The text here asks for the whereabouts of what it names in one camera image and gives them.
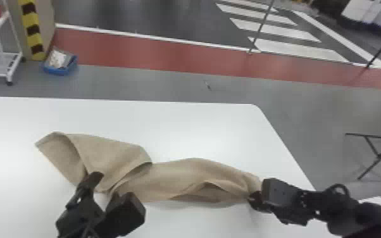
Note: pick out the yellow black striped post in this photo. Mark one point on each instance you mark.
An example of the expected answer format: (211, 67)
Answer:
(32, 30)

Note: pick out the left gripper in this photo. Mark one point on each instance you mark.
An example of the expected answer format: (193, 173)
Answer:
(79, 221)

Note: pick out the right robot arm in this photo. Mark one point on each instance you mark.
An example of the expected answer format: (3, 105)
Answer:
(350, 212)

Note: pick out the grey metal pole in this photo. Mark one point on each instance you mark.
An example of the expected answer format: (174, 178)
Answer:
(260, 28)

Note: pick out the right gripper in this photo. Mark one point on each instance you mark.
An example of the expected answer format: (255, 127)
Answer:
(293, 217)

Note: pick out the beige towel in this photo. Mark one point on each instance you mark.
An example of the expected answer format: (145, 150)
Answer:
(184, 179)

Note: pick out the blue basket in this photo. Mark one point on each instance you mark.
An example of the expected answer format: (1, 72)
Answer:
(61, 69)

